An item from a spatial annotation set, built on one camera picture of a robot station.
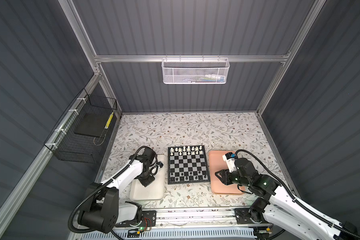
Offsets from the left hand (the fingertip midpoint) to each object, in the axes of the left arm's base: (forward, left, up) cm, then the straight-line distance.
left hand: (143, 180), depth 84 cm
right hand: (-3, -41, +9) cm, 42 cm away
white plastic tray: (-5, -6, -4) cm, 9 cm away
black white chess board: (+8, -26, -1) cm, 27 cm away
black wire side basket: (+13, +28, +26) cm, 40 cm away
